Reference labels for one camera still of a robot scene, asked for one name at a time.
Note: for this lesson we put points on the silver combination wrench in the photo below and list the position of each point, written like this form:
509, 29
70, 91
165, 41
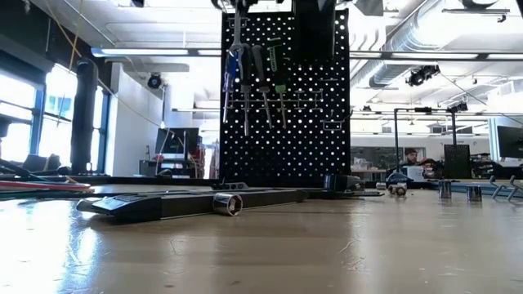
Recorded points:
237, 28

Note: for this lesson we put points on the green black Craftsman screwdriver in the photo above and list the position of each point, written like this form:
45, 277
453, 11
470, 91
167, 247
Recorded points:
278, 61

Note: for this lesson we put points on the large chrome socket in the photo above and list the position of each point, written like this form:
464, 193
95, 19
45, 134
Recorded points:
226, 204

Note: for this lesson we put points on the black tool case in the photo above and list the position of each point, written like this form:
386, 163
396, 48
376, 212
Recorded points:
184, 206

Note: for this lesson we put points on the silver double prong peg hook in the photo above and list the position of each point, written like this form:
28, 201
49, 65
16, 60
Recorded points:
495, 188

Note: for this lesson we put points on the black pegboard bin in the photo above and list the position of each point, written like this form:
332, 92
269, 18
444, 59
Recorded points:
314, 32

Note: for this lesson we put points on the fluorescent light fixture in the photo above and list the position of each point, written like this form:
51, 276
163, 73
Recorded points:
449, 56
143, 52

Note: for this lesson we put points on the black computer monitor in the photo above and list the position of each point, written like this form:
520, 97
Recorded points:
510, 142
177, 141

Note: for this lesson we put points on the black metal pegboard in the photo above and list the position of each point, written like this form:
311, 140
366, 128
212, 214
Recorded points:
286, 155

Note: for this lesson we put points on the black padded column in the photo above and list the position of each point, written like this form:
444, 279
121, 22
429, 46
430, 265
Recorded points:
83, 122

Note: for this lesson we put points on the person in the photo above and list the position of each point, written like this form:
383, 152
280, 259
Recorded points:
411, 157

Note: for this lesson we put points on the white box device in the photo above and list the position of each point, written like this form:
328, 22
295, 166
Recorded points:
414, 173

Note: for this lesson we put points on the black mesh computer case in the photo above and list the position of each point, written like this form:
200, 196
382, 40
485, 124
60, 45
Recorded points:
457, 161

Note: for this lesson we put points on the blue metal beam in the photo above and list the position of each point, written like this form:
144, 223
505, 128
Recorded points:
459, 187

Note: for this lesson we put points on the round black ceiling camera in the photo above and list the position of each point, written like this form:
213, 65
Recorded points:
154, 81

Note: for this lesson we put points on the black ceiling mounted camera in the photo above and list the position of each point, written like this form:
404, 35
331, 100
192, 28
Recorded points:
423, 75

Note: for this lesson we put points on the black aluminium frame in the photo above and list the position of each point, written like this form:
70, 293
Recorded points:
143, 181

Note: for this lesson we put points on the black camera on pole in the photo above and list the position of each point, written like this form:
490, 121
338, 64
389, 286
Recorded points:
457, 107

